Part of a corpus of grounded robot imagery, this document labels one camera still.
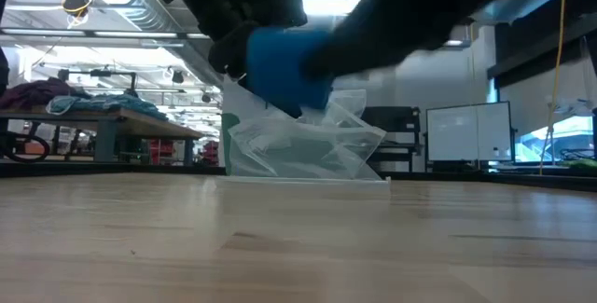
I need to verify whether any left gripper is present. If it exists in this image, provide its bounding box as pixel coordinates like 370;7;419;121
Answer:
153;0;323;118

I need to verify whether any blue elastic bandage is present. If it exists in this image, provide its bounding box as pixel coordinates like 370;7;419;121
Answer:
245;26;335;114

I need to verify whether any clear plastic zip bag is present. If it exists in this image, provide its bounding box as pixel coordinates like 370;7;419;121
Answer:
215;75;392;188

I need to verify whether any green plastic bin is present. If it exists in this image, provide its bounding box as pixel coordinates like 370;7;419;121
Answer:
221;113;243;176

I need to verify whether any black cart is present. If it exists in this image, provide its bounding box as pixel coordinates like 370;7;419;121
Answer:
361;105;422;173

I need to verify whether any red storage bin stack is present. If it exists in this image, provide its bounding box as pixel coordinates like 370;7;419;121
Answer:
144;138;176;167
202;140;220;168

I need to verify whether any whiteboard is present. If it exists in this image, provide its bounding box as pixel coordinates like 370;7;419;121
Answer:
424;101;515;163

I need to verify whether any wooden workbench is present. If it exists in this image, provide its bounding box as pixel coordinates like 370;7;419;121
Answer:
0;106;206;167

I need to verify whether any teal cloth pile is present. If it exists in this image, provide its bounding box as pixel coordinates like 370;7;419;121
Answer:
45;92;169;122

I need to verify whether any black ceiling device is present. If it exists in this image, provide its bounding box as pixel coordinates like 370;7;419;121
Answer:
62;0;94;29

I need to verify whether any black round wheel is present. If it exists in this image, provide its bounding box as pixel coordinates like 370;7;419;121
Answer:
0;131;55;164

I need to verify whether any purple clothes pile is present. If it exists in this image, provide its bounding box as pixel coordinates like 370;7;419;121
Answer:
0;77;92;111

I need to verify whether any green cloth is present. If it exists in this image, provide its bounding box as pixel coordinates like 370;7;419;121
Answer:
559;157;597;170

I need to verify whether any black wall beam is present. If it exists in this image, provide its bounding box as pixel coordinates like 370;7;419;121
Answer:
487;11;597;90

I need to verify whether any yellow hanging cable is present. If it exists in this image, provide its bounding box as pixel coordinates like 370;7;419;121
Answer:
538;0;568;176

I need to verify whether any black table frame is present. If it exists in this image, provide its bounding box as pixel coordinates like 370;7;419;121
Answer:
0;160;597;193

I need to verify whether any black overhead rig frame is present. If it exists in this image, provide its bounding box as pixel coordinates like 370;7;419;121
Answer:
58;68;138;97

